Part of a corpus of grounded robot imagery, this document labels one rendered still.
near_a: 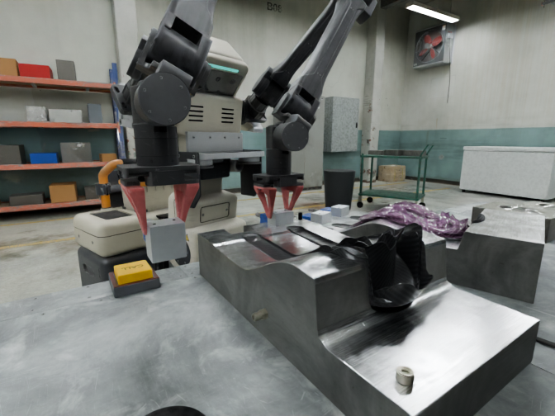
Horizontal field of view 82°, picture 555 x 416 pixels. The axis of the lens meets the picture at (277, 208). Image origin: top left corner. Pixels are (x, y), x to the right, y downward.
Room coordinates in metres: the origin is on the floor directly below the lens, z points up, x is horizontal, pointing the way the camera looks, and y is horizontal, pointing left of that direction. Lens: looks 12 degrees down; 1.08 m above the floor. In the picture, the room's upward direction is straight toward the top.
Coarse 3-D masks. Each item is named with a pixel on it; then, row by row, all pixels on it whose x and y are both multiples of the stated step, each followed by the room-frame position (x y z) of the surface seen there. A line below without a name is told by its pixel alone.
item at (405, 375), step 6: (402, 366) 0.26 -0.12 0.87; (408, 366) 0.26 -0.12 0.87; (396, 372) 0.26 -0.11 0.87; (402, 372) 0.25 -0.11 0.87; (408, 372) 0.26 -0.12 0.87; (414, 372) 0.26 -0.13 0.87; (396, 378) 0.26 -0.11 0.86; (402, 378) 0.25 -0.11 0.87; (408, 378) 0.25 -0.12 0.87; (414, 378) 0.25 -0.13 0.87; (402, 384) 0.25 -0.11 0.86; (408, 384) 0.25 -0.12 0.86
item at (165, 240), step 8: (152, 224) 0.44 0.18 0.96; (160, 224) 0.44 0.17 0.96; (168, 224) 0.44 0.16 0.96; (176, 224) 0.45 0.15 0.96; (184, 224) 0.45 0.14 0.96; (152, 232) 0.43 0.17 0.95; (160, 232) 0.43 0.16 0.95; (168, 232) 0.44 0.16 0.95; (176, 232) 0.44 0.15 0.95; (184, 232) 0.45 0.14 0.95; (152, 240) 0.43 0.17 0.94; (160, 240) 0.43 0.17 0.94; (168, 240) 0.44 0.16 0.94; (176, 240) 0.44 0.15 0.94; (184, 240) 0.45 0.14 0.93; (152, 248) 0.43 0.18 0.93; (160, 248) 0.43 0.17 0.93; (168, 248) 0.44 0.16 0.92; (176, 248) 0.44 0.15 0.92; (184, 248) 0.45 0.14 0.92; (152, 256) 0.43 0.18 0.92; (160, 256) 0.43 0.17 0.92; (168, 256) 0.44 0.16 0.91; (176, 256) 0.44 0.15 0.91; (184, 256) 0.45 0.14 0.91
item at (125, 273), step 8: (128, 264) 0.59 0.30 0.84; (136, 264) 0.59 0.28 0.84; (144, 264) 0.59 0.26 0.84; (120, 272) 0.55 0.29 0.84; (128, 272) 0.55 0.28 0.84; (136, 272) 0.56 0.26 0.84; (144, 272) 0.56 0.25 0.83; (152, 272) 0.57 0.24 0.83; (120, 280) 0.54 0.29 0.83; (128, 280) 0.55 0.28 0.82; (136, 280) 0.56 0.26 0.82
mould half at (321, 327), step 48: (240, 240) 0.59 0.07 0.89; (288, 240) 0.60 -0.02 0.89; (336, 240) 0.60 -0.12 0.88; (432, 240) 0.45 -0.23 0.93; (240, 288) 0.47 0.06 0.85; (288, 288) 0.36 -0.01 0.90; (336, 288) 0.34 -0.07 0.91; (432, 288) 0.43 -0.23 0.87; (288, 336) 0.36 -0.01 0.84; (336, 336) 0.32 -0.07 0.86; (384, 336) 0.32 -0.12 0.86; (432, 336) 0.32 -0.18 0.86; (480, 336) 0.32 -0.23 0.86; (528, 336) 0.34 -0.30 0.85; (336, 384) 0.29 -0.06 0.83; (384, 384) 0.25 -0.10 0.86; (432, 384) 0.25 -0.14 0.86; (480, 384) 0.28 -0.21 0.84
